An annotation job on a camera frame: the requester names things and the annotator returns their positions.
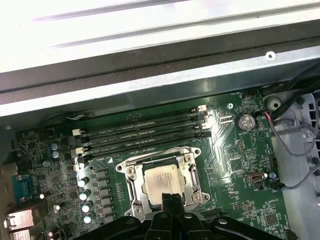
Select green motherboard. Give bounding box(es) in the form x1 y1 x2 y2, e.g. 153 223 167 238
14 92 291 240

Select silver coin battery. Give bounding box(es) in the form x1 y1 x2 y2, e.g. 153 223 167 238
236 112 256 133

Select metal CPU socket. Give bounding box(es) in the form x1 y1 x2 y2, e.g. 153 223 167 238
116 146 211 218

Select metal wire locking lever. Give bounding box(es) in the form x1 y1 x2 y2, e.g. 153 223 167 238
189 164 201 192
126 159 141 203

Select black open PC case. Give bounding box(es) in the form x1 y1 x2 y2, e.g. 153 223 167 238
0 23 320 176

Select coloured fan connector wires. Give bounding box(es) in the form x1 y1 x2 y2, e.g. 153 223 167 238
254 111 274 121

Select silver CPU plate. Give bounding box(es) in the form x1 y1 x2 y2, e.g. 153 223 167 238
142 163 188 213

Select grey braided wire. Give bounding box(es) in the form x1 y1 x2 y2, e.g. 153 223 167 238
279 164 320 191
269 117 318 157

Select black square board chip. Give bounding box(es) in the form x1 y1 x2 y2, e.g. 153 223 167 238
231 158 244 174
264 213 278 226

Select blue rear board port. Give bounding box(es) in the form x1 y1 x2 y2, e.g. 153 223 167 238
12 174 41 204

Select silver rear board port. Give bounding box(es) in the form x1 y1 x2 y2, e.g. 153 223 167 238
4 208 35 230

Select black RAM slot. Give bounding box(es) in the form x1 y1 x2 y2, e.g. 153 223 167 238
68 112 210 145
76 132 213 165
71 106 208 138
74 123 210 158

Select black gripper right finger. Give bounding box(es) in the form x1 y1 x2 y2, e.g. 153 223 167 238
172 194 293 240

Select black looped case cable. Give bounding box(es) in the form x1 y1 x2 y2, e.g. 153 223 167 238
262 74 320 121

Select silver board USB port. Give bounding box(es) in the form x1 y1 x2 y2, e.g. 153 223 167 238
244 172 265 185

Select metal socket cover frame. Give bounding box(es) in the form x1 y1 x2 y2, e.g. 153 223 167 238
127 156 201 216

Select white thin wire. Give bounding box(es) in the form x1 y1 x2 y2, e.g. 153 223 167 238
67 113 87 121

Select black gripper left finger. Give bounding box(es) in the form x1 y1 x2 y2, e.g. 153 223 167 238
74 193 176 240

